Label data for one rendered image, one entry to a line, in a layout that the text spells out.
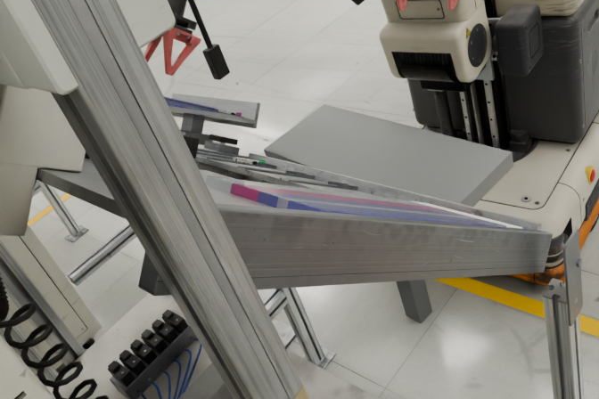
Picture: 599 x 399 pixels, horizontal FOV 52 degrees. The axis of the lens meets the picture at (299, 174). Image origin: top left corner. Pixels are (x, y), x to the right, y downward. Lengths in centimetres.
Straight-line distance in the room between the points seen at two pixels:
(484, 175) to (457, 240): 62
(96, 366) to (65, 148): 73
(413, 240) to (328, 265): 13
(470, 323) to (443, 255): 114
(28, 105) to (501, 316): 151
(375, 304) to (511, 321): 40
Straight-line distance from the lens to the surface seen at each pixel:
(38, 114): 56
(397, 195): 111
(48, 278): 208
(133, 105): 33
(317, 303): 200
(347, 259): 55
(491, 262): 82
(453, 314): 186
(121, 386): 113
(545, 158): 189
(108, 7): 32
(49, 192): 279
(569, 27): 172
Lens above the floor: 141
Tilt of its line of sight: 33 degrees down
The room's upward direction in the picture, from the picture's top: 20 degrees counter-clockwise
